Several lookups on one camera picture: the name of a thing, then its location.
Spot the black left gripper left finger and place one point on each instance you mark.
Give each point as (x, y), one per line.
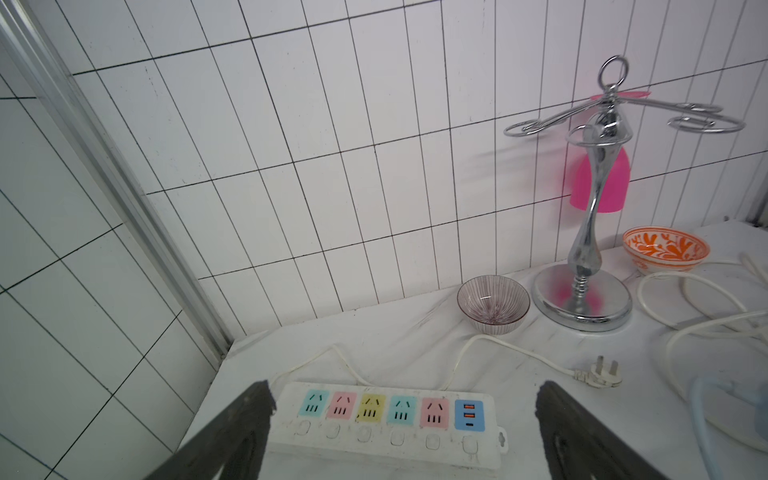
(231, 446)

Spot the orange patterned bowl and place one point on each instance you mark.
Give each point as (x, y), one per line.
(655, 249)

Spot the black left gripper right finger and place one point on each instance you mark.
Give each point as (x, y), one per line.
(578, 446)

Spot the white plug of colourful strip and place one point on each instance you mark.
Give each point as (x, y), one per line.
(602, 373)

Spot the white strip with colourful sockets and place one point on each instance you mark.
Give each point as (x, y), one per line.
(407, 428)

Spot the striped grey bowl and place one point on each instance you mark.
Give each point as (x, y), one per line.
(494, 305)

